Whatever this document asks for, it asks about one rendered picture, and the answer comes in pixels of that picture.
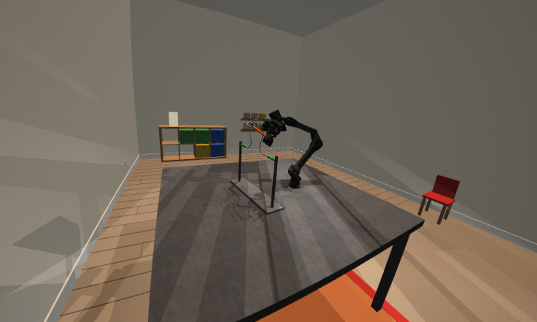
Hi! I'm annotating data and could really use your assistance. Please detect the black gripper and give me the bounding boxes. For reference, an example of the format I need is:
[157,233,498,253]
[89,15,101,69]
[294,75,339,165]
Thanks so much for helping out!
[263,119,282,147]

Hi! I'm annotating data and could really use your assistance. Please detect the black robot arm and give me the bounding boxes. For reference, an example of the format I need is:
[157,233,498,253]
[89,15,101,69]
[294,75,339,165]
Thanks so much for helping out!
[261,110,323,189]

